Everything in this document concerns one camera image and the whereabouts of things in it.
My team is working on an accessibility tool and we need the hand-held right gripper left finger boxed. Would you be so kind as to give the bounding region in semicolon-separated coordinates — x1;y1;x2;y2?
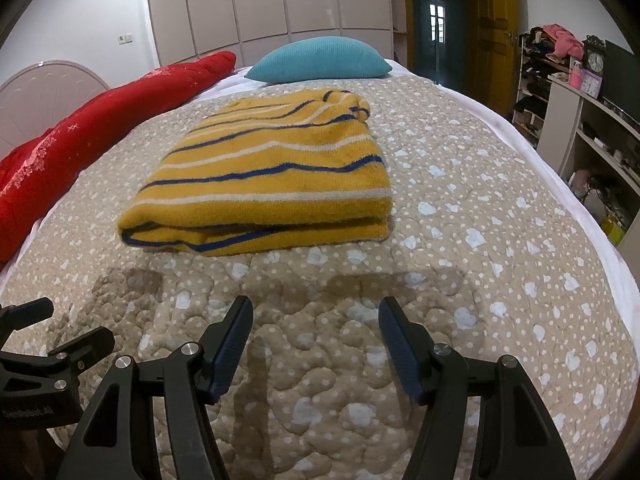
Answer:
55;296;254;480

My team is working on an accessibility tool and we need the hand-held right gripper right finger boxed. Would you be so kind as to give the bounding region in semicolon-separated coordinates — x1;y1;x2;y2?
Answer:
378;297;576;480

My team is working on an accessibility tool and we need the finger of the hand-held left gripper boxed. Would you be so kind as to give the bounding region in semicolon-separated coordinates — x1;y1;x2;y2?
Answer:
47;326;116;391
0;297;54;346

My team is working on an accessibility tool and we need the yellow striped knit sweater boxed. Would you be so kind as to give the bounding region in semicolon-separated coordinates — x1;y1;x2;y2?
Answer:
117;88;393;257

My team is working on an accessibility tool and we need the beige dotted quilt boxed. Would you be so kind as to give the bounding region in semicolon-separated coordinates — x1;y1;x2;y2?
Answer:
0;74;632;480

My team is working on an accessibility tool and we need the red blanket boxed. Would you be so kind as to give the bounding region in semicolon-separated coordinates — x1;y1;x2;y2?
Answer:
0;51;237;263

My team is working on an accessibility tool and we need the white rounded headboard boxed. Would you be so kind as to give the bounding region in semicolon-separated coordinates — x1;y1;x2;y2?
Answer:
0;60;111;161

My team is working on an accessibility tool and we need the yellow green bag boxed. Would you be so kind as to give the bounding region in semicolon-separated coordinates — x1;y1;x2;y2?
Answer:
602;210;627;247

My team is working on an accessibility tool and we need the white shelf unit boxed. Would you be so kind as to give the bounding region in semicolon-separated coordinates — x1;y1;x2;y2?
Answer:
537;70;640;261

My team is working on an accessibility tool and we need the shoe rack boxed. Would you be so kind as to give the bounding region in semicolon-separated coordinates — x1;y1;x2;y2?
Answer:
511;27;573;148

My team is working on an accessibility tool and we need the teal pillow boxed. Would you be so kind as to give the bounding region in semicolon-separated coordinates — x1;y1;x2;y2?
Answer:
244;36;392;82

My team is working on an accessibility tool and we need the yellow wooden door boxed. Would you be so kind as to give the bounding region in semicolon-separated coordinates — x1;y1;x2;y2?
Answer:
472;0;518;120

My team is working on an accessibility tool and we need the dark green door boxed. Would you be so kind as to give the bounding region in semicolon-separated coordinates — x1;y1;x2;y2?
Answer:
407;0;478;96

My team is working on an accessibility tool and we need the glossy beige wardrobe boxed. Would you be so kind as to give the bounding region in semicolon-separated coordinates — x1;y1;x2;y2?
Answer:
145;0;408;68

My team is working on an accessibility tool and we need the black television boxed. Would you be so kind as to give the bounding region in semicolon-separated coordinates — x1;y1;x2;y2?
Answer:
600;39;640;128

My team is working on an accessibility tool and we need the pink cloth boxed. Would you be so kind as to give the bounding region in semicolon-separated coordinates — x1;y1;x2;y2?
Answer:
542;23;585;60

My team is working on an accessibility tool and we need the ornate table clock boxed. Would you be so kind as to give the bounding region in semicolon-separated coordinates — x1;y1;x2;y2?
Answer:
582;35;607;76

